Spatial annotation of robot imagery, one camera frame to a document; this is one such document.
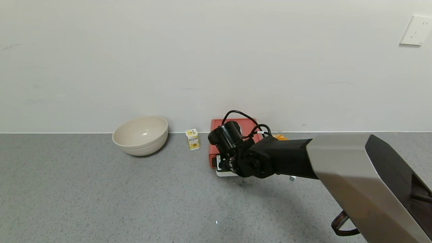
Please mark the small yellow juice carton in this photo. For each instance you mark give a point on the small yellow juice carton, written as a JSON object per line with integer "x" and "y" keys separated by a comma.
{"x": 193, "y": 140}

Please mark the white wall outlet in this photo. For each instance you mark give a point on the white wall outlet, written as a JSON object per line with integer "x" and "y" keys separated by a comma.
{"x": 415, "y": 30}

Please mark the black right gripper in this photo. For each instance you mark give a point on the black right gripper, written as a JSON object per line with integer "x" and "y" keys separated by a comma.
{"x": 219, "y": 162}

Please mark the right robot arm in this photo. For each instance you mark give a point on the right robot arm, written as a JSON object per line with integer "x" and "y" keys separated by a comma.
{"x": 337, "y": 162}

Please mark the orange glazed donut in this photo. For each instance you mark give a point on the orange glazed donut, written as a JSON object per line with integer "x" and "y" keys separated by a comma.
{"x": 280, "y": 137}

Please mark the beige ribbed bowl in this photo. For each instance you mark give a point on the beige ribbed bowl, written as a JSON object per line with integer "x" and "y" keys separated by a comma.
{"x": 140, "y": 136}

